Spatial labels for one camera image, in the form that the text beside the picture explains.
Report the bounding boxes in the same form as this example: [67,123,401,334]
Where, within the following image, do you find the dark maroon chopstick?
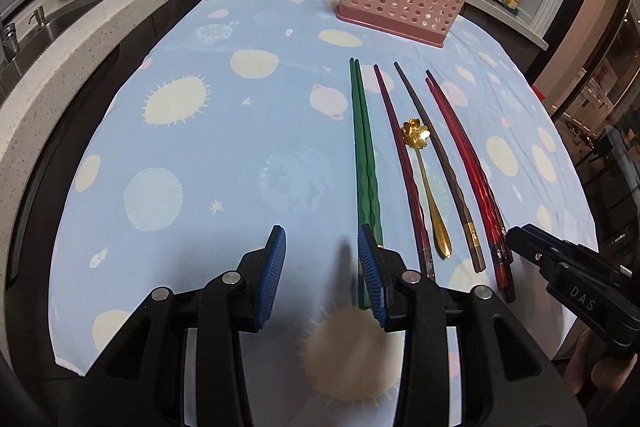
[373,64,435,281]

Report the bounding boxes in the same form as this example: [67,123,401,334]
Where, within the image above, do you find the dark brown chopstick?
[394,61,486,273]

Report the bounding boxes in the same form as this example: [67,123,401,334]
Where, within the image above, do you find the red glossy chopstick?
[425,68,518,305]
[424,76,511,294]

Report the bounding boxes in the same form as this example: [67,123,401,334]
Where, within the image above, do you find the chrome kitchen faucet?
[1,23,20,63]

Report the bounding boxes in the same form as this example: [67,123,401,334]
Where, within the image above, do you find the gold flower spoon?
[402,117,452,259]

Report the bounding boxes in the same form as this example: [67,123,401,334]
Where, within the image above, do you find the blue polka dot tablecloth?
[48,0,597,426]

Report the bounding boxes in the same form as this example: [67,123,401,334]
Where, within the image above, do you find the stainless steel sink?
[0,0,144,73]

